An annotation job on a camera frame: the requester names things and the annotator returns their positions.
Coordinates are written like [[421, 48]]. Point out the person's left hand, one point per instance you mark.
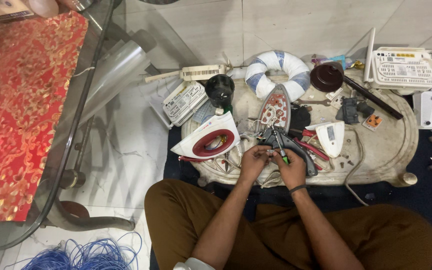
[[251, 165]]

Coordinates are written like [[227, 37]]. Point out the white shirt sleeve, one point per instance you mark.
[[191, 264]]

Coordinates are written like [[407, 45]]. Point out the person's right hand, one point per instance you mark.
[[294, 170]]

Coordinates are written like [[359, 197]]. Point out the white router with antennas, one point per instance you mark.
[[403, 67]]

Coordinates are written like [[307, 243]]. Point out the person's brown trousers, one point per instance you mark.
[[369, 236]]

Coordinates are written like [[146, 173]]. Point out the black blender jar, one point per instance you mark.
[[219, 90]]

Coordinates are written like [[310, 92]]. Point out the white socket plate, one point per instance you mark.
[[336, 98]]

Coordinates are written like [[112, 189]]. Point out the dark grey plastic part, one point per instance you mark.
[[349, 110]]

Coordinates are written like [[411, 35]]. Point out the person's right fingers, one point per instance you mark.
[[279, 157]]

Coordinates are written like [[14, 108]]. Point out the white iron rear cover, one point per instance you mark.
[[331, 137]]

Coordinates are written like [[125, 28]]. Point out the clear plastic sheet roll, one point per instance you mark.
[[116, 75]]

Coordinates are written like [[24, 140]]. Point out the black cloth piece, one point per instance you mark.
[[299, 118]]

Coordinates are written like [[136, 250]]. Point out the cream slatted appliance part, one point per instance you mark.
[[201, 72]]

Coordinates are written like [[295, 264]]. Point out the black long rod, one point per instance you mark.
[[373, 98]]

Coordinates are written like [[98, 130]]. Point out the orange switch module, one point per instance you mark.
[[373, 122]]

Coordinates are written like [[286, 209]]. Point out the red gold patterned cloth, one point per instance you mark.
[[17, 112]]

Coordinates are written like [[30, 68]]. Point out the person's left fingers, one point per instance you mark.
[[264, 152]]

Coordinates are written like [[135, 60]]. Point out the black wristband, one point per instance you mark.
[[297, 188]]

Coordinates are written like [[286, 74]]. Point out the glass table with metal legs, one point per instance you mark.
[[66, 150]]

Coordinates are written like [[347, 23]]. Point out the iron soleplate with red plate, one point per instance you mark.
[[276, 107]]

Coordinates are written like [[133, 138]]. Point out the white vented router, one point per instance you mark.
[[184, 103]]

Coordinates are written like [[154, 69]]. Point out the dark brown round lid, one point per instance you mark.
[[326, 77]]

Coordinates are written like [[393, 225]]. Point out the dark blue carpet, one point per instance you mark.
[[426, 168]]

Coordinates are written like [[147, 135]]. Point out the round marble low table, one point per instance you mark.
[[384, 150]]

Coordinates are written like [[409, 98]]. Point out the white and red iron cover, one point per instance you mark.
[[204, 138]]

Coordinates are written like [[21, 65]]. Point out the metal open wrench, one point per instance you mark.
[[313, 102]]

